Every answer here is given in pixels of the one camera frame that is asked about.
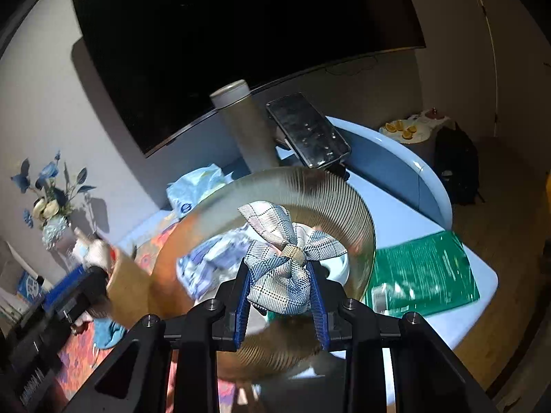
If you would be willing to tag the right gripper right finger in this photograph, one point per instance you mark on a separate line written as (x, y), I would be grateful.
(426, 374)

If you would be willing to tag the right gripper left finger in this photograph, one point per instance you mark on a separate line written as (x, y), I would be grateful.
(134, 377)

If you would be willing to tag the plaid fabric bow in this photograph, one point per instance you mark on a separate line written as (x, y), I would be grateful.
(279, 279)

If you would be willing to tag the teal cloth pouch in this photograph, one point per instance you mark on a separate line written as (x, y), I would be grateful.
(107, 333)

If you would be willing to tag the blue white Dafi packet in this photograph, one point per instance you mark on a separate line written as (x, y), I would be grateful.
(213, 261)

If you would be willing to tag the floral orange table mat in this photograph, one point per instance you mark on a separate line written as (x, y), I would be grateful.
(80, 356)

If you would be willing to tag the books stack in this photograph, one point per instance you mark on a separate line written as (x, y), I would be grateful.
(20, 285)

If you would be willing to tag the brown cardboard pen cup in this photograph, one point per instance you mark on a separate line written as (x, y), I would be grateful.
(127, 290)

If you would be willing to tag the green plastic sheet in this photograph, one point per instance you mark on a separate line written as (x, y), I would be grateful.
(428, 275)

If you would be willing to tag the white ribbed vase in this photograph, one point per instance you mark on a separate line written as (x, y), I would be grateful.
(62, 250)

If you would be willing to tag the blue white artificial flowers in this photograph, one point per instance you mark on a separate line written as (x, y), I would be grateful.
(55, 192)

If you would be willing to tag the light blue tissue pack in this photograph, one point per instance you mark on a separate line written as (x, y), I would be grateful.
(193, 187)

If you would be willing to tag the black smartphone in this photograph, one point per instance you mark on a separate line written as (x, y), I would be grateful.
(316, 142)

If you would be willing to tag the silver thermos bottle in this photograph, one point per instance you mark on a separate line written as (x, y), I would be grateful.
(247, 124)

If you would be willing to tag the black television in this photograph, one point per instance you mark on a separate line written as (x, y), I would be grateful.
(160, 60)

